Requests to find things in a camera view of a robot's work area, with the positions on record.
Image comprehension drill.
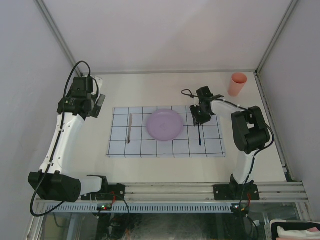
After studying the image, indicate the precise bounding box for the blue metallic spoon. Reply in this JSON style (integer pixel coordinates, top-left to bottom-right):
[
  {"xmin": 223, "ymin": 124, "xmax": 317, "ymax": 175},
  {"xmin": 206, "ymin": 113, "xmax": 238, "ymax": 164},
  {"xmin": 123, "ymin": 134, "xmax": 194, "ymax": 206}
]
[{"xmin": 198, "ymin": 124, "xmax": 202, "ymax": 146}]

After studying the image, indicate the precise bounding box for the purple plastic plate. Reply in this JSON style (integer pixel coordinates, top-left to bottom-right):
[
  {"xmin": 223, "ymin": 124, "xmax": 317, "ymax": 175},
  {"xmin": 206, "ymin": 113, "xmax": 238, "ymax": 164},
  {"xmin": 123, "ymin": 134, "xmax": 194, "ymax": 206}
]
[{"xmin": 146, "ymin": 109, "xmax": 184, "ymax": 142}]

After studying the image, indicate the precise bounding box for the blue checkered cloth placemat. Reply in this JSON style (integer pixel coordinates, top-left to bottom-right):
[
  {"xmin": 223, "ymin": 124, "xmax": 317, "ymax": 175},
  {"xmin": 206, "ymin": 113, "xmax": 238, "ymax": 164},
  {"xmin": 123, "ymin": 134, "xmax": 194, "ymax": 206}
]
[{"xmin": 106, "ymin": 105, "xmax": 226, "ymax": 158}]

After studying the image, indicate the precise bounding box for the silver table knife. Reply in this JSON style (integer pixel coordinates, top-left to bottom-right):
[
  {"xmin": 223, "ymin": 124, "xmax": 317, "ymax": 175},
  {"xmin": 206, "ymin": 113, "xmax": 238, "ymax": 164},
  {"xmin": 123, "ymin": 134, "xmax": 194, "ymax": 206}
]
[{"xmin": 126, "ymin": 114, "xmax": 133, "ymax": 144}]

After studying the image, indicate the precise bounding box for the pink plastic cup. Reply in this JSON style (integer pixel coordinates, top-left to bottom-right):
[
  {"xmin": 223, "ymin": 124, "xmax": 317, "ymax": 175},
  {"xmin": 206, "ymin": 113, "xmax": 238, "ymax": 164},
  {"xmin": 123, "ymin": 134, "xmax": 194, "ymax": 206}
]
[{"xmin": 228, "ymin": 72, "xmax": 248, "ymax": 97}]

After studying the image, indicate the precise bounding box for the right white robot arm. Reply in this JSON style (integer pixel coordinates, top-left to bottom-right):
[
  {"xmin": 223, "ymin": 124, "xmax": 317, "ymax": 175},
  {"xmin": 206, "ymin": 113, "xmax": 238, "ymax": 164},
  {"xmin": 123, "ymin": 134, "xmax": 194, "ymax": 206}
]
[{"xmin": 181, "ymin": 86, "xmax": 275, "ymax": 201}]

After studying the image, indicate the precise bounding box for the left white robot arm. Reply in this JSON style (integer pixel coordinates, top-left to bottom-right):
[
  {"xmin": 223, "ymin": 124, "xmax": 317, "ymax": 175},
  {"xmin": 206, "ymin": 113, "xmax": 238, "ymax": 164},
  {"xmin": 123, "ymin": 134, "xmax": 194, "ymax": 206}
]
[{"xmin": 28, "ymin": 76, "xmax": 110, "ymax": 203}]

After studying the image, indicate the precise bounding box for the grey bin with cloths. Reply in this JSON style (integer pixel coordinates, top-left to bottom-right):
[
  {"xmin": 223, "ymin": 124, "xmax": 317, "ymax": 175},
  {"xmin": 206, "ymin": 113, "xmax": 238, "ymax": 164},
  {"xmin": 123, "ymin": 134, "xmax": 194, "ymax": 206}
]
[{"xmin": 264, "ymin": 220, "xmax": 320, "ymax": 240}]

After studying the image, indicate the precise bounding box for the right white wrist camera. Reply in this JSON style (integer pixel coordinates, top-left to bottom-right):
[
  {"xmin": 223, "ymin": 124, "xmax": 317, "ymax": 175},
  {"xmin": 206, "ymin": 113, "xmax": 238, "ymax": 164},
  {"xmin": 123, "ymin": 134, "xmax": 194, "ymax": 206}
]
[{"xmin": 193, "ymin": 95, "xmax": 199, "ymax": 106}]

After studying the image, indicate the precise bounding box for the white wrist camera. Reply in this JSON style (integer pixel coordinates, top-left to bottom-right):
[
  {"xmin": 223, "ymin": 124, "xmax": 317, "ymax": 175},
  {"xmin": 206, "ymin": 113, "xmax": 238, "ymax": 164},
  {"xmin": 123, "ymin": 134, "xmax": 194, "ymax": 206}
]
[
  {"xmin": 92, "ymin": 76, "xmax": 103, "ymax": 97},
  {"xmin": 193, "ymin": 95, "xmax": 199, "ymax": 106}
]

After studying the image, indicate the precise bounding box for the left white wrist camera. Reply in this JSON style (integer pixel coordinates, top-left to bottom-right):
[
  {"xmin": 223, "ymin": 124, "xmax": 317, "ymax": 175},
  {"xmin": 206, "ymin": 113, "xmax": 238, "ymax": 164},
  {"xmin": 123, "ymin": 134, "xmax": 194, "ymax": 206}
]
[{"xmin": 92, "ymin": 76, "xmax": 103, "ymax": 97}]

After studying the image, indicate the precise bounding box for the aluminium front frame rail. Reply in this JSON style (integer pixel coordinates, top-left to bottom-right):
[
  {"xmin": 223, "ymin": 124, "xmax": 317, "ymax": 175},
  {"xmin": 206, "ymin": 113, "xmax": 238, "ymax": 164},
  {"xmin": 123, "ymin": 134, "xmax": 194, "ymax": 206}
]
[{"xmin": 36, "ymin": 181, "xmax": 309, "ymax": 203}]

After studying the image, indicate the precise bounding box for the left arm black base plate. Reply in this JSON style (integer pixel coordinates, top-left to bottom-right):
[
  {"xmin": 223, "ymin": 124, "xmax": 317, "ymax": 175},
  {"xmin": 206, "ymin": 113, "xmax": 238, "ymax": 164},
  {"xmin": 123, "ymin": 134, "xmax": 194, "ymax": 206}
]
[{"xmin": 80, "ymin": 183, "xmax": 126, "ymax": 201}]

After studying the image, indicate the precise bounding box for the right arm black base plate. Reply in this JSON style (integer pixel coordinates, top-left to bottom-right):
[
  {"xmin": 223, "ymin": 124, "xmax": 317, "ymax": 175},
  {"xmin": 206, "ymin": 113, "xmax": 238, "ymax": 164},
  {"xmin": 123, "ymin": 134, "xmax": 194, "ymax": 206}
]
[{"xmin": 213, "ymin": 184, "xmax": 260, "ymax": 201}]

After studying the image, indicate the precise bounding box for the blue slotted cable duct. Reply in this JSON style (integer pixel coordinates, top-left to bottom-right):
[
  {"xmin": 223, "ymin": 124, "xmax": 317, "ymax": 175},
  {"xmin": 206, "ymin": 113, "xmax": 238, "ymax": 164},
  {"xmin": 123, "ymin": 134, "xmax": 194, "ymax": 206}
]
[{"xmin": 54, "ymin": 202, "xmax": 232, "ymax": 214}]

